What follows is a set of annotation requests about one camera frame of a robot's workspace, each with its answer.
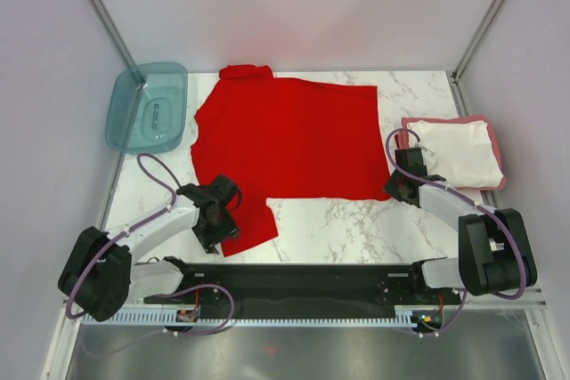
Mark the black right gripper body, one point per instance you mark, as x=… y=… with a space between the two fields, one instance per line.
x=393 y=186

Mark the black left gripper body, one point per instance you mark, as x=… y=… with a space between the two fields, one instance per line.
x=217 y=231

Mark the red t shirt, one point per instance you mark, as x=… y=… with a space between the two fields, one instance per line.
x=285 y=137

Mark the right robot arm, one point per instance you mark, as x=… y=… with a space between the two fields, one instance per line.
x=494 y=254

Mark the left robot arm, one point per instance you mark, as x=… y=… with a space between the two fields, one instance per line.
x=105 y=268

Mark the pink folded t shirt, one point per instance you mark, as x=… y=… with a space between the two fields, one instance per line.
x=496 y=144

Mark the white folded t shirt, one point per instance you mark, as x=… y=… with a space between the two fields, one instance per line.
x=454 y=153

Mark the teal transparent plastic bin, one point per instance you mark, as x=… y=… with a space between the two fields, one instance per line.
x=147 y=111

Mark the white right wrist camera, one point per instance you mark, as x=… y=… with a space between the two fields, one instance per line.
x=429 y=157

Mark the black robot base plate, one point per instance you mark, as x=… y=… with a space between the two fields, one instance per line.
x=224 y=288

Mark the right aluminium corner post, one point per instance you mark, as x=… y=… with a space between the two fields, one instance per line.
x=491 y=13

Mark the aluminium corner post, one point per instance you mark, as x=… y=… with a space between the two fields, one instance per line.
x=491 y=13
x=111 y=29

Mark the white slotted cable duct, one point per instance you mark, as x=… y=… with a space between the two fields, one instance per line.
x=183 y=316

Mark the left aluminium corner post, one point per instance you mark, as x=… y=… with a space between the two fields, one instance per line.
x=111 y=29

